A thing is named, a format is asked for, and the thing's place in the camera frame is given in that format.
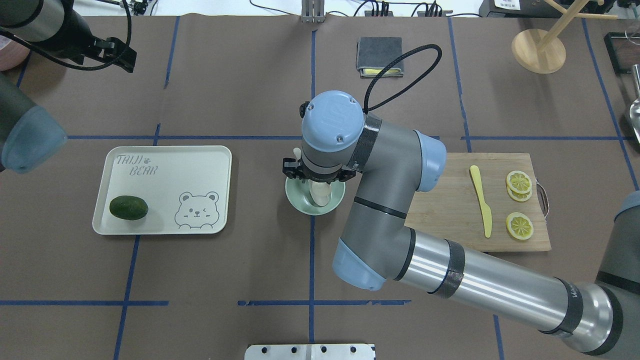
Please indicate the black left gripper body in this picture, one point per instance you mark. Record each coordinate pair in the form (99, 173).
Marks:
(72, 38)

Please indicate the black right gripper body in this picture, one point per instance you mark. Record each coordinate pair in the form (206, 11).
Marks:
(291, 169)

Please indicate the white ceramic spoon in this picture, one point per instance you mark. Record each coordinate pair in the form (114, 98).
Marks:
(297, 154)

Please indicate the white steamed bun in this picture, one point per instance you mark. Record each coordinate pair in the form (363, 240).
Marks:
(320, 193)

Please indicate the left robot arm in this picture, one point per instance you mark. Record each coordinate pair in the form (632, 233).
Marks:
(54, 30)

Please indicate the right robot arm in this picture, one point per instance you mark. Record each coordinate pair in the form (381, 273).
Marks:
(340, 139)

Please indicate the pink bowl with ice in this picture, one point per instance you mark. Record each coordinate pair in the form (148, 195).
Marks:
(12, 53)

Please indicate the black tripod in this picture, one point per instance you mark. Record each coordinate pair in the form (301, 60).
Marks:
(137, 7)

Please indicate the white bear tray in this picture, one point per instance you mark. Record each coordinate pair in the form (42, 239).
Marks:
(186, 189)

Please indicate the grey folded cloth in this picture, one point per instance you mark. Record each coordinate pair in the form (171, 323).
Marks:
(374, 54)

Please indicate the green avocado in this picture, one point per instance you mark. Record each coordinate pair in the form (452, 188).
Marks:
(128, 207)

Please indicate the wooden cutting board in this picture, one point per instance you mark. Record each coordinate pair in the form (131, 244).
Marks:
(451, 210)

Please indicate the yellow plastic knife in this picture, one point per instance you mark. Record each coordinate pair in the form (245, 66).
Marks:
(485, 209)

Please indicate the double lemon slice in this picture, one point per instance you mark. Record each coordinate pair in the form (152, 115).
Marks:
(519, 186)

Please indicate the black box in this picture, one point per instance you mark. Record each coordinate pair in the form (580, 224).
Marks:
(543, 9)

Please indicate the wooden mug tree stand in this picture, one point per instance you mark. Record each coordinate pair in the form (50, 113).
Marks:
(540, 51)

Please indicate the metal scoop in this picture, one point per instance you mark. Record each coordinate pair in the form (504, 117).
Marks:
(634, 109)

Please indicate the aluminium frame post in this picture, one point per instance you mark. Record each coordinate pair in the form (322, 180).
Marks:
(313, 11)

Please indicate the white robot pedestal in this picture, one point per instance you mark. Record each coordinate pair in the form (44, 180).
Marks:
(322, 351)

